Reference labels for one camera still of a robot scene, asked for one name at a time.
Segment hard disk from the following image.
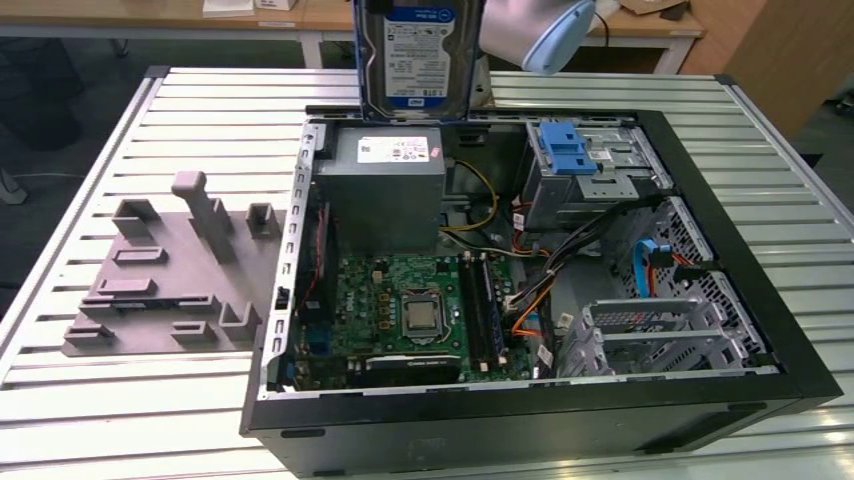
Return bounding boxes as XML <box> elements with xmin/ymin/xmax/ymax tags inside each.
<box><xmin>351</xmin><ymin>0</ymin><xmax>487</xmax><ymax>124</ymax></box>

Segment grey stand foot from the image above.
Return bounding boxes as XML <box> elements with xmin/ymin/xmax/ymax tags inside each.
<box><xmin>0</xmin><ymin>167</ymin><xmax>29</xmax><ymax>206</ymax></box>

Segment wooden desk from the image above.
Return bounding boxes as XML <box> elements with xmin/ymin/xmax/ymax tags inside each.
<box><xmin>0</xmin><ymin>0</ymin><xmax>708</xmax><ymax>71</ymax></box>

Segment silver CPU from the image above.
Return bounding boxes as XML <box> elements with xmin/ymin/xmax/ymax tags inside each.
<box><xmin>403</xmin><ymin>299</ymin><xmax>445</xmax><ymax>331</ymax></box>

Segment red orange power wire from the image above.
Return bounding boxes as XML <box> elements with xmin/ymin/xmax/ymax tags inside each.
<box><xmin>670</xmin><ymin>252</ymin><xmax>720</xmax><ymax>282</ymax></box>

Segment blue drive latch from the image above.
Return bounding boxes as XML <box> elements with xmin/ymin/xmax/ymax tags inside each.
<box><xmin>537</xmin><ymin>121</ymin><xmax>605</xmax><ymax>176</ymax></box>

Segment black graphics card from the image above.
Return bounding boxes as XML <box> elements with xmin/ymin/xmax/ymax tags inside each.
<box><xmin>345</xmin><ymin>352</ymin><xmax>463</xmax><ymax>389</ymax></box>

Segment brown cardboard piece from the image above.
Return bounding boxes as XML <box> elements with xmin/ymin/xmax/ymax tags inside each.
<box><xmin>617</xmin><ymin>0</ymin><xmax>690</xmax><ymax>21</ymax></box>

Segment grey parts rack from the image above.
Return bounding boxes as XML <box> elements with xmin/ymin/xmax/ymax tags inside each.
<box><xmin>62</xmin><ymin>169</ymin><xmax>288</xmax><ymax>357</ymax></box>

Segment black RAM slot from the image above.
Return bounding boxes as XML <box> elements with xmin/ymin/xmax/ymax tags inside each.
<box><xmin>479</xmin><ymin>253</ymin><xmax>500</xmax><ymax>366</ymax></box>
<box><xmin>457</xmin><ymin>253</ymin><xmax>481</xmax><ymax>366</ymax></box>
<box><xmin>468</xmin><ymin>253</ymin><xmax>491</xmax><ymax>366</ymax></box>

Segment blue data wire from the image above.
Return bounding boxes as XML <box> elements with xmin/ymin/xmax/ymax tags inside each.
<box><xmin>629</xmin><ymin>238</ymin><xmax>675</xmax><ymax>301</ymax></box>

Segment grey optical drive cage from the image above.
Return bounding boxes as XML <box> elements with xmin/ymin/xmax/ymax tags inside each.
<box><xmin>519</xmin><ymin>119</ymin><xmax>672</xmax><ymax>231</ymax></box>

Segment grey power supply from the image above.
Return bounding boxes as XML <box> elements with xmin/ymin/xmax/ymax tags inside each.
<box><xmin>312</xmin><ymin>124</ymin><xmax>448</xmax><ymax>254</ymax></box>

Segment RAM stick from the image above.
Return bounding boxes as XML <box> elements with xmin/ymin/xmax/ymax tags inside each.
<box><xmin>487</xmin><ymin>255</ymin><xmax>508</xmax><ymax>365</ymax></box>

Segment green motherboard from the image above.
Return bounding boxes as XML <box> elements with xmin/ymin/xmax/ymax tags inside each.
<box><xmin>292</xmin><ymin>252</ymin><xmax>543</xmax><ymax>391</ymax></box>

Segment grey disk bay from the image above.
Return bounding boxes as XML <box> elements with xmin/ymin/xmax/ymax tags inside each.
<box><xmin>556</xmin><ymin>297</ymin><xmax>766</xmax><ymax>379</ymax></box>

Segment black wire bundle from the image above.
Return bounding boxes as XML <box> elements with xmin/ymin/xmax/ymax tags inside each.
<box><xmin>505</xmin><ymin>197</ymin><xmax>672</xmax><ymax>306</ymax></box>

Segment black CPU socket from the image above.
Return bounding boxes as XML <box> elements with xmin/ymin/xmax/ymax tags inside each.
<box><xmin>396</xmin><ymin>287</ymin><xmax>451</xmax><ymax>348</ymax></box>

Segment wooden cabinet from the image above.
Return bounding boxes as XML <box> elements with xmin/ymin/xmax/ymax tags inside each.
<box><xmin>683</xmin><ymin>0</ymin><xmax>854</xmax><ymax>136</ymax></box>

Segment yellow black power wires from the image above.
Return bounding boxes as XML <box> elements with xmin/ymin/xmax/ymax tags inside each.
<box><xmin>439</xmin><ymin>159</ymin><xmax>501</xmax><ymax>234</ymax></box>

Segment metal socket cover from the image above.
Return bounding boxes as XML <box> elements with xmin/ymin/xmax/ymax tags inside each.
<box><xmin>397</xmin><ymin>294</ymin><xmax>449</xmax><ymax>341</ymax></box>

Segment orange motherboard wires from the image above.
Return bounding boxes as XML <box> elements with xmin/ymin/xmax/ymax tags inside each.
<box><xmin>509</xmin><ymin>277</ymin><xmax>556</xmax><ymax>341</ymax></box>

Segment dark office chair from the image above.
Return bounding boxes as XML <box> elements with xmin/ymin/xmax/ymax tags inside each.
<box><xmin>0</xmin><ymin>37</ymin><xmax>88</xmax><ymax>151</ymax></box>

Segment black open PC case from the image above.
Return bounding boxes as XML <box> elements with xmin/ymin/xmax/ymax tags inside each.
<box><xmin>239</xmin><ymin>103</ymin><xmax>846</xmax><ymax>477</ymax></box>

